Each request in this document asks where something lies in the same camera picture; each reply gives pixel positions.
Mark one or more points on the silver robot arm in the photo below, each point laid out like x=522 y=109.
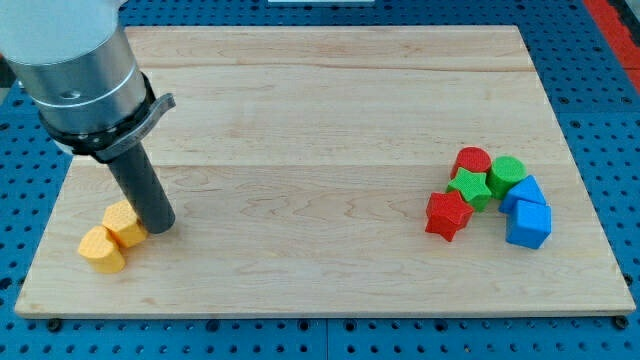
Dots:
x=74 y=60

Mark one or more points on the red star block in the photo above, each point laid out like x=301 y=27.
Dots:
x=446 y=214

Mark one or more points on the green star block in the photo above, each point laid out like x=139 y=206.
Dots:
x=472 y=188

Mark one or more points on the wooden board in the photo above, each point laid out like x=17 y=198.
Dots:
x=299 y=162

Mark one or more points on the red cylinder block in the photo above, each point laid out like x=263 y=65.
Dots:
x=473 y=159

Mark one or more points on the green cylinder block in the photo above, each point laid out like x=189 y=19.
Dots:
x=505 y=172

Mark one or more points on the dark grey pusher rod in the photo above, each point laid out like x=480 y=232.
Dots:
x=139 y=183

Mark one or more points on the yellow hexagon block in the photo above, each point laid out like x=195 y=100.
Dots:
x=124 y=224

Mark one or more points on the blue triangle block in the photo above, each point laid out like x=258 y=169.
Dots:
x=527 y=190

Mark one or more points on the blue cube block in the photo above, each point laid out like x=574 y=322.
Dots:
x=528 y=224

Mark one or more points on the black clamp with grey lever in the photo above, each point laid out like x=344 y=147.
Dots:
x=108 y=144

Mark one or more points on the yellow heart block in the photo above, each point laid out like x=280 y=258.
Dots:
x=98 y=248

